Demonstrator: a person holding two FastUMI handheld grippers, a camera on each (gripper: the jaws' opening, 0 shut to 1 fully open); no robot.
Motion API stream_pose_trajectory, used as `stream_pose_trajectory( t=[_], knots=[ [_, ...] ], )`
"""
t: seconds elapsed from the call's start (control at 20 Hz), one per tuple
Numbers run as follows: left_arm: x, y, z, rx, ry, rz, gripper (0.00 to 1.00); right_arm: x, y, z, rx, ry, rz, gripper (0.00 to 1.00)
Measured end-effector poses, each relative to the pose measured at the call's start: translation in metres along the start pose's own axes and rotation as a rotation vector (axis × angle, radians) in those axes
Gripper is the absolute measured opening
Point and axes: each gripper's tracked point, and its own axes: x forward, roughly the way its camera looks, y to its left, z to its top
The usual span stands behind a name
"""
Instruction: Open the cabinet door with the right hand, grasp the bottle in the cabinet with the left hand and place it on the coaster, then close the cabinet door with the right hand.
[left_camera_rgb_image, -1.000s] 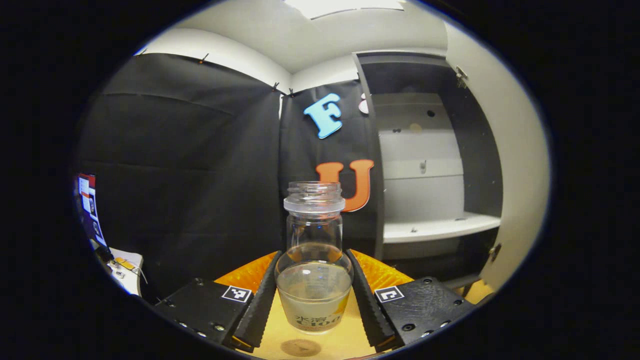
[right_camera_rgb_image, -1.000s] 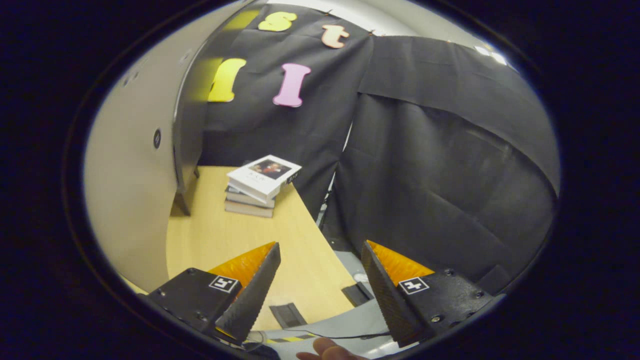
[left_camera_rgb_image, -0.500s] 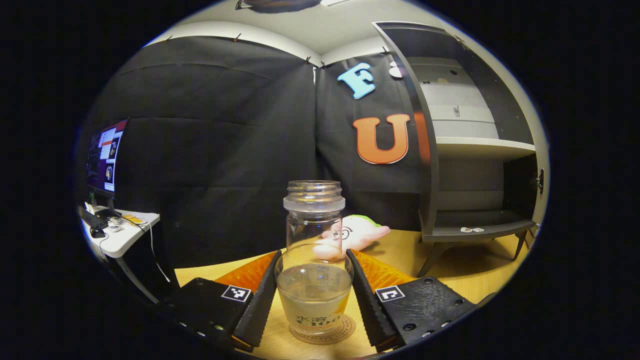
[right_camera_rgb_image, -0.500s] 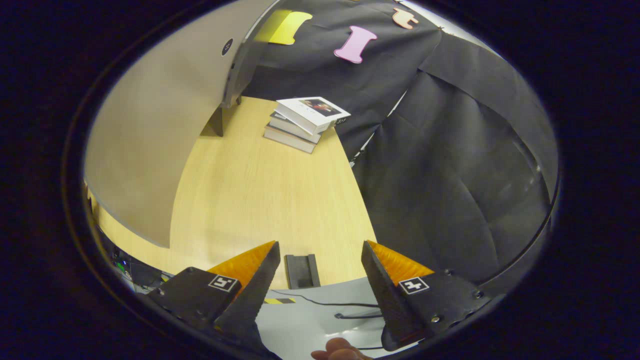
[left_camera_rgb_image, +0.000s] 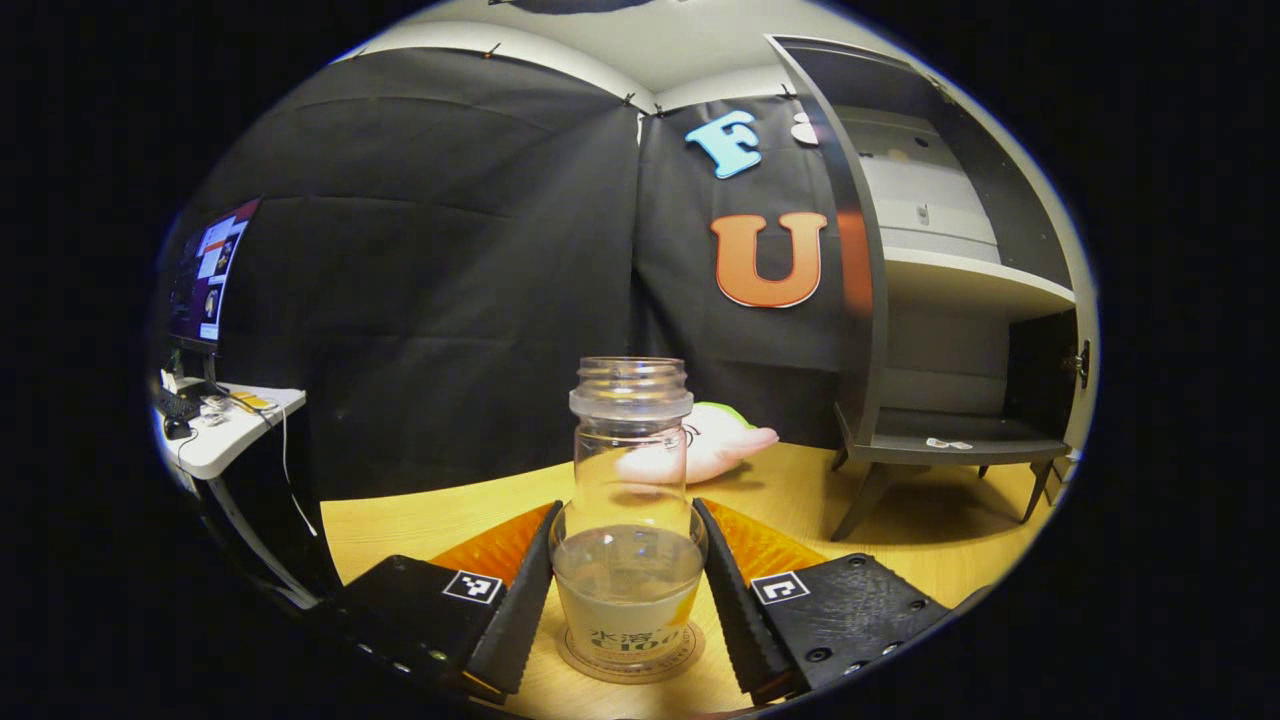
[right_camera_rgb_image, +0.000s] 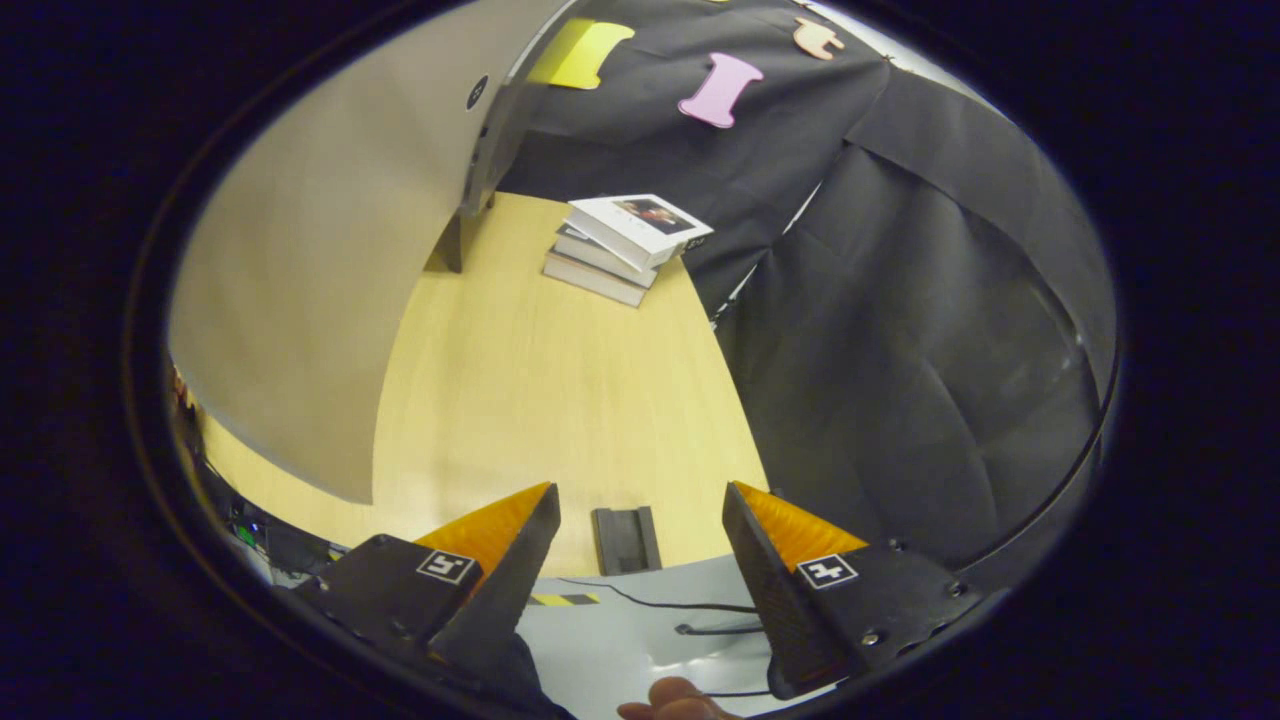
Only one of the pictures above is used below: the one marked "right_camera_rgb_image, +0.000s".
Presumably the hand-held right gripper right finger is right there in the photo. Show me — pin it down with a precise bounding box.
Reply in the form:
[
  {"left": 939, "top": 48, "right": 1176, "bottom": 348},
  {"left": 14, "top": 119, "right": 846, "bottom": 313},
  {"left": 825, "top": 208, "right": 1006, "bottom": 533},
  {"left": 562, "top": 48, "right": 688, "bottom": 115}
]
[{"left": 722, "top": 481, "right": 988, "bottom": 700}]

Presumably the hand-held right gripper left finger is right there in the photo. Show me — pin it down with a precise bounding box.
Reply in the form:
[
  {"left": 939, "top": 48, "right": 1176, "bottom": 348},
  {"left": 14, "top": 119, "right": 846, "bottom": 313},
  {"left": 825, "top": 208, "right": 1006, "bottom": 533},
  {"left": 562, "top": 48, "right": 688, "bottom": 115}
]
[{"left": 293, "top": 482, "right": 562, "bottom": 693}]

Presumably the person's dark clothing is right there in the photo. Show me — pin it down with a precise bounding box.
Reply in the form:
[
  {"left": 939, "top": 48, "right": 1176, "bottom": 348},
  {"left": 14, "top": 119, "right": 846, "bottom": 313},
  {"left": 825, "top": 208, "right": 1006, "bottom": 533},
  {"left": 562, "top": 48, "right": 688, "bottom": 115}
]
[{"left": 470, "top": 630, "right": 577, "bottom": 720}]

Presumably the dark electronic equipment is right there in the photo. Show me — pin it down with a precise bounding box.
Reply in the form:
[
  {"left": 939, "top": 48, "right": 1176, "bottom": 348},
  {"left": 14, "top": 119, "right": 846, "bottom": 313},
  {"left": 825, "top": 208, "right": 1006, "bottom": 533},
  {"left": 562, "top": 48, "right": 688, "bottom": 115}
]
[{"left": 200, "top": 450, "right": 347, "bottom": 592}]

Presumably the black backdrop cloth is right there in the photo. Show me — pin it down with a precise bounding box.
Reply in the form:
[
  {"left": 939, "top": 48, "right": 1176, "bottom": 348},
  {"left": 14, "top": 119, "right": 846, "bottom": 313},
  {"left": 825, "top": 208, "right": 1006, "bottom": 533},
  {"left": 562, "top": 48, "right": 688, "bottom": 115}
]
[{"left": 498, "top": 0, "right": 1120, "bottom": 603}]

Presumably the white portrait cover book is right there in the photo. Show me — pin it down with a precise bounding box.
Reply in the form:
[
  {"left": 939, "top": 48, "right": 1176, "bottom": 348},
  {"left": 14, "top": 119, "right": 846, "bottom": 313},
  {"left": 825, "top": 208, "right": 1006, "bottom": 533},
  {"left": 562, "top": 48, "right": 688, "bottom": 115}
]
[{"left": 566, "top": 193, "right": 714, "bottom": 272}]

